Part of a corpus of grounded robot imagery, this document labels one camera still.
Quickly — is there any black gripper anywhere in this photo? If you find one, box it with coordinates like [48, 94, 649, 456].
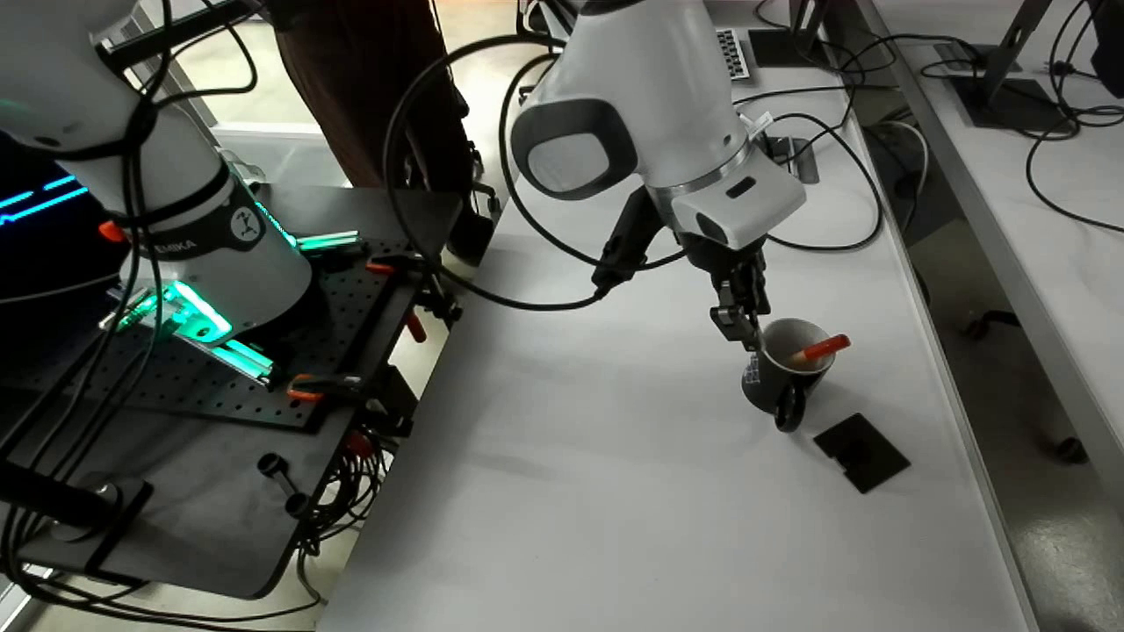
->
[681, 232, 777, 356]

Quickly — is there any black mug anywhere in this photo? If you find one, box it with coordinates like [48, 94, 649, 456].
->
[739, 315, 841, 435]

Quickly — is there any orange red pen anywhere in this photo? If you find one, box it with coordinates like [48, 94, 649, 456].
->
[787, 331, 857, 370]

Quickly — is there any table power outlet box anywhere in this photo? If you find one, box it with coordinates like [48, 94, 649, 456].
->
[757, 130, 821, 186]

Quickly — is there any black flat square plate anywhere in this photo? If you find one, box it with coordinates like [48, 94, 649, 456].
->
[811, 412, 913, 498]

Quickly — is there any perforated grey pad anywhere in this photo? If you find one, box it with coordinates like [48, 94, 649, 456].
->
[712, 27, 757, 88]

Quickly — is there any black rectangular pad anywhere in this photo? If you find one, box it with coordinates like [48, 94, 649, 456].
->
[748, 26, 829, 71]

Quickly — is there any white adjacent desk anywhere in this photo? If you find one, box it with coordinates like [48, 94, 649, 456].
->
[863, 0, 1124, 470]

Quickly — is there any black monitor stand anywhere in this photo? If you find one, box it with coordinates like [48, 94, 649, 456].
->
[950, 0, 1076, 132]

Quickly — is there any black mounting breadboard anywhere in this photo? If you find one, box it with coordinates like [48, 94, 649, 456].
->
[0, 240, 459, 599]

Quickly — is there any black box blue light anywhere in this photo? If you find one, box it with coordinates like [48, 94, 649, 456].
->
[0, 130, 116, 308]

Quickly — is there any black looped table cable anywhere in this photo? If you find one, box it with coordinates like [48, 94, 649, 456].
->
[733, 109, 890, 255]

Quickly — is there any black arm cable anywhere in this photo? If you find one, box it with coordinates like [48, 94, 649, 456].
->
[378, 31, 697, 315]

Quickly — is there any orange handled clamp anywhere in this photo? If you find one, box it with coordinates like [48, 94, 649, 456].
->
[359, 240, 436, 347]
[280, 370, 407, 440]

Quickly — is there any thin black desk cable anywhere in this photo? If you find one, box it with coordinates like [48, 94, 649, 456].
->
[1023, 0, 1124, 234]

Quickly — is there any black cable bundle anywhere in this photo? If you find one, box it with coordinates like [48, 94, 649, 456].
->
[0, 432, 397, 632]

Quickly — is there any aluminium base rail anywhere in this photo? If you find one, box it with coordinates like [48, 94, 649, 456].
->
[116, 278, 280, 386]

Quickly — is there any black metal frame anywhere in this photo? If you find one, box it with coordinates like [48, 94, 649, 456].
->
[98, 0, 283, 72]

